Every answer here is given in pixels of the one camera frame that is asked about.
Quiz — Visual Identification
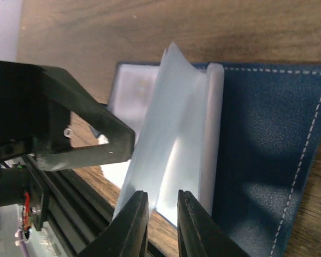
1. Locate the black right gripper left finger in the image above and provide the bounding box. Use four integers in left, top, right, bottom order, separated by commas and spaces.
78, 191, 149, 257

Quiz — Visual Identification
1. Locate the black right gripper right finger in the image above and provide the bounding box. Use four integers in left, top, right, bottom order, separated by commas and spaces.
177, 190, 248, 257

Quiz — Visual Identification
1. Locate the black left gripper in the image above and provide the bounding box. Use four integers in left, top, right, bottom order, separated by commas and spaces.
0, 61, 135, 171

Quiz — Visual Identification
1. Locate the blue leather card holder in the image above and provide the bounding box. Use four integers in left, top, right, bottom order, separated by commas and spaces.
108, 44, 321, 256

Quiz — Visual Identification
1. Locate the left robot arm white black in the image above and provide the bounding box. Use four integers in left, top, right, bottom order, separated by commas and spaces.
0, 61, 135, 207

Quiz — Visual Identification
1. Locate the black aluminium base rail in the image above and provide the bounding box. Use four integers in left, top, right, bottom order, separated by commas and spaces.
22, 156, 179, 256

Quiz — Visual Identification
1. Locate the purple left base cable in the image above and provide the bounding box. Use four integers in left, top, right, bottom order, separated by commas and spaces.
14, 227, 30, 257

